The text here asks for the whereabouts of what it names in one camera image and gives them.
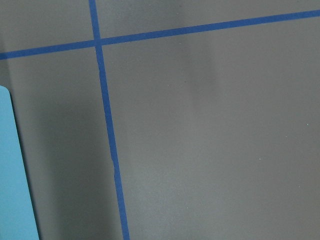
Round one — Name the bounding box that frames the blue tape line lengthwise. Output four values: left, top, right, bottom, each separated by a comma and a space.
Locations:
88, 0, 131, 240

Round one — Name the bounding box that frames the blue tape line crosswise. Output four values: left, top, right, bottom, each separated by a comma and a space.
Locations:
0, 9, 320, 60

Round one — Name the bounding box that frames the light blue plastic bin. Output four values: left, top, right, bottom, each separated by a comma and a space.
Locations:
0, 86, 39, 240

